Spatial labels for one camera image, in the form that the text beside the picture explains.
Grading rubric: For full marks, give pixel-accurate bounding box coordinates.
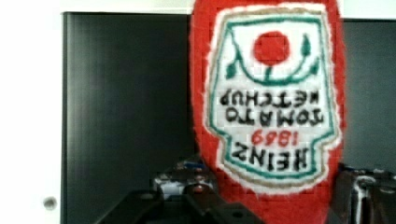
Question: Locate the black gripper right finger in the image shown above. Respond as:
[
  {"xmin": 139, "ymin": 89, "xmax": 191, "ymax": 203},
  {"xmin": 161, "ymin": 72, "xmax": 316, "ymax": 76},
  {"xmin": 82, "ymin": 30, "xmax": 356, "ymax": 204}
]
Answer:
[{"xmin": 328, "ymin": 164, "xmax": 396, "ymax": 224}]

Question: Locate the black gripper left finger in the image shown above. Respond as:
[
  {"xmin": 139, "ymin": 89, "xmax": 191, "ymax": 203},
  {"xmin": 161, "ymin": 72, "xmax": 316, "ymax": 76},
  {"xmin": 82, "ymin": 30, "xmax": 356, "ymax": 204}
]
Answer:
[{"xmin": 95, "ymin": 157, "xmax": 265, "ymax": 224}]

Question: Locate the red ketchup bottle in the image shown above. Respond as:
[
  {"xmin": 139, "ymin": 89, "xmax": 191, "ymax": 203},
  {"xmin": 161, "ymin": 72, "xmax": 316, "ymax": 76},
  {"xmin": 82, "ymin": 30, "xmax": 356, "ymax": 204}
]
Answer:
[{"xmin": 190, "ymin": 0, "xmax": 345, "ymax": 224}]

